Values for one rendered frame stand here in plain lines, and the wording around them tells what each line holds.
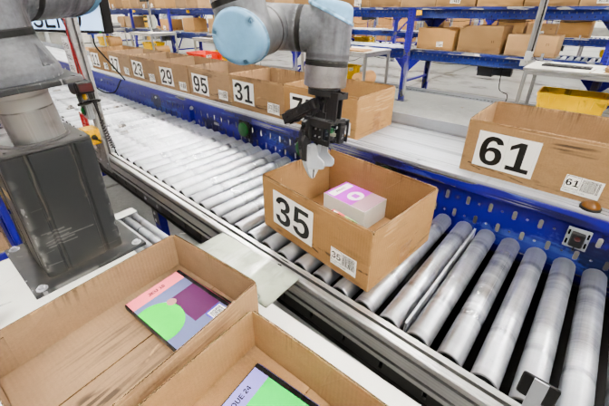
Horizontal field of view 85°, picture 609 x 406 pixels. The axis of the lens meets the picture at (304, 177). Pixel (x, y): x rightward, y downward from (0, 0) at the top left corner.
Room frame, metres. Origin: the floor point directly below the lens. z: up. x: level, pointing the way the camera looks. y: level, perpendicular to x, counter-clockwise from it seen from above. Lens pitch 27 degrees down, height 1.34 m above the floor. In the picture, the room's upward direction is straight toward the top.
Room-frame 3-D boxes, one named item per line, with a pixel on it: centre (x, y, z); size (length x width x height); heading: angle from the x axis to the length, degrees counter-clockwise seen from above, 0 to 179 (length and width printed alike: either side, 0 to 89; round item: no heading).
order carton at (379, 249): (0.82, -0.12, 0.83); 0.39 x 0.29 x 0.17; 44
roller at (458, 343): (0.60, -0.44, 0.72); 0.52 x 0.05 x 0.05; 138
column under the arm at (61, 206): (0.74, 0.63, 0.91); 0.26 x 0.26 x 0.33; 51
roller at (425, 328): (0.65, -0.39, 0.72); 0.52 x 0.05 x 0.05; 138
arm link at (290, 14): (0.76, 0.06, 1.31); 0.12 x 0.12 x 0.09; 76
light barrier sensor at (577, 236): (0.70, -0.70, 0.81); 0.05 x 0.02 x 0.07; 48
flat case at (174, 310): (0.51, 0.26, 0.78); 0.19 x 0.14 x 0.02; 54
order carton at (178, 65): (2.25, 0.73, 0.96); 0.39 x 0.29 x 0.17; 48
